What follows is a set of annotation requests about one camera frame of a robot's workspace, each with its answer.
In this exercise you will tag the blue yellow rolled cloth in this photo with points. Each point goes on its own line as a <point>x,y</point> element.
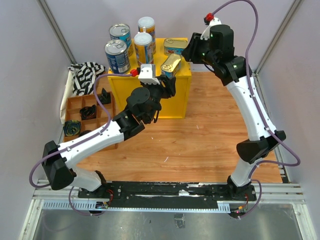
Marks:
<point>72,128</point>

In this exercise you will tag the white lid clear jar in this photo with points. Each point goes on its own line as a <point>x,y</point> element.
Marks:
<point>147,24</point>

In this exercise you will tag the black rolled cloth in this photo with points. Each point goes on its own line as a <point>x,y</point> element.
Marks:
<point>88,112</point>
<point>84,133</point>

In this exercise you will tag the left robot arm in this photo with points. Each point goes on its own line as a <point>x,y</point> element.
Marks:
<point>60,161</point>

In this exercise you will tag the black white striped cloth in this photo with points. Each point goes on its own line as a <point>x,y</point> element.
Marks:
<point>84,76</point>

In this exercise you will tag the black rolled cloth lower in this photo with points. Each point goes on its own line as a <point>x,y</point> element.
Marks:
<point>84,133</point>

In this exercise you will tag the white cloth roll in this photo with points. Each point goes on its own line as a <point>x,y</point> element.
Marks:
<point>68,92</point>

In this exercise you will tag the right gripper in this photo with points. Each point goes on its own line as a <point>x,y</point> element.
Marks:
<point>189,53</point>

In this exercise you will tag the black rolled cloth middle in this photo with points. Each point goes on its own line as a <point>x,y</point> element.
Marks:
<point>88,112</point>

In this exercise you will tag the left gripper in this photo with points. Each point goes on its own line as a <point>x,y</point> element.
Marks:
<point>168,91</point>

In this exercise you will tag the yellow wooden box counter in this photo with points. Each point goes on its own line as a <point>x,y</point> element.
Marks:
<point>172,108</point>

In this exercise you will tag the black folded cloth top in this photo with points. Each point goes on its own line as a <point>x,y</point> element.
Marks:
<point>104,97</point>

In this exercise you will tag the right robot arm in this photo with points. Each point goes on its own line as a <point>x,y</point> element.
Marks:
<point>263,136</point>

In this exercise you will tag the dark blue tin can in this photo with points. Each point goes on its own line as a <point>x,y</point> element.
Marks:
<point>117,56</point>

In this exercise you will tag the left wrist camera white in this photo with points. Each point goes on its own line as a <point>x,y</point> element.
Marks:
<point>146,74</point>

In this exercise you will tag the gold oval tin can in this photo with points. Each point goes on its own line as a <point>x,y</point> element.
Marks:
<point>174,46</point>

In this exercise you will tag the colourful tall can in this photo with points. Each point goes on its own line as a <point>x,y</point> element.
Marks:
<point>143,48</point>

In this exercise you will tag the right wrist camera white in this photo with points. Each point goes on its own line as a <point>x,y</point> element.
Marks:
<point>210,20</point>

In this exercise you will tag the blue label tin can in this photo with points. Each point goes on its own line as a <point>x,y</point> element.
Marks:
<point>121,31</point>

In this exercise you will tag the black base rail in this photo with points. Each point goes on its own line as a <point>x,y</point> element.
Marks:
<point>168,195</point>

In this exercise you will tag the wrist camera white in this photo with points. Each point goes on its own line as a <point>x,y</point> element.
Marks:
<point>210,20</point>
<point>146,74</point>

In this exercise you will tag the gold rectangular tin can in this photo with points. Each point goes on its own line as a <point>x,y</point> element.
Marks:
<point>171,65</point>

